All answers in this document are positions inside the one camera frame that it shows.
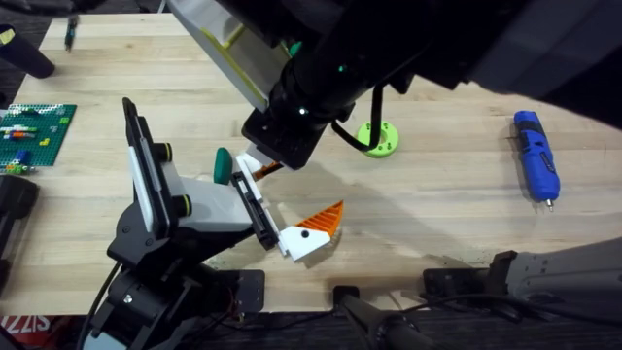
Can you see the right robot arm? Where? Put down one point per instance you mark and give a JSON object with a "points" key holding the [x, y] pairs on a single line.
{"points": [[486, 39]]}

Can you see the black cylinder with yellow patch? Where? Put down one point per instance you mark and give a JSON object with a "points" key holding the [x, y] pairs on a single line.
{"points": [[26, 56]]}

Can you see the red printed box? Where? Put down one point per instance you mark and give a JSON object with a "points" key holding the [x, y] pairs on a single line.
{"points": [[29, 325]]}

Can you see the small dark pen tool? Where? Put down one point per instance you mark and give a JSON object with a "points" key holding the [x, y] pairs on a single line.
{"points": [[71, 34]]}

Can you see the green board with toy blocks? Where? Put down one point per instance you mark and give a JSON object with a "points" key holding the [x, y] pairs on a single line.
{"points": [[53, 141]]}

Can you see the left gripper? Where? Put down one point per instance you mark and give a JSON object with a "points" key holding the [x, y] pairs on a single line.
{"points": [[214, 209]]}

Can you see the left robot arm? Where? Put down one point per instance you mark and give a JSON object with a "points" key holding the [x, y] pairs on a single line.
{"points": [[146, 306]]}

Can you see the green disc with holes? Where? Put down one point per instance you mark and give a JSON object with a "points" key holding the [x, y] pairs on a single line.
{"points": [[392, 138]]}

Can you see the black rail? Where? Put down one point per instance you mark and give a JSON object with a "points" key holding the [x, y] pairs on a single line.
{"points": [[301, 335]]}

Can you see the right wrist upright plate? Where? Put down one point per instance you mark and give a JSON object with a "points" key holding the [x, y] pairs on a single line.
{"points": [[228, 53]]}

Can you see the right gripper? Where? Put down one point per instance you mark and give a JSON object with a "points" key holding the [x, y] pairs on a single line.
{"points": [[291, 136]]}

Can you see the black device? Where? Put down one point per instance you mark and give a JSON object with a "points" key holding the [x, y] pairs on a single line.
{"points": [[17, 199]]}

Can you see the wrist upright plate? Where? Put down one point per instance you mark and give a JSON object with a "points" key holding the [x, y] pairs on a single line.
{"points": [[228, 53], [137, 126]]}

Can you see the blue electric screwdriver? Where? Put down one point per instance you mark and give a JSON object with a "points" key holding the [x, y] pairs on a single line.
{"points": [[537, 160]]}

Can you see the left wrist upright plate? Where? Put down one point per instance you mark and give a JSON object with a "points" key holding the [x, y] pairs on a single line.
{"points": [[137, 126]]}

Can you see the black camera pole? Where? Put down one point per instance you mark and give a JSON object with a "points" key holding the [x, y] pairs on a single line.
{"points": [[369, 316]]}

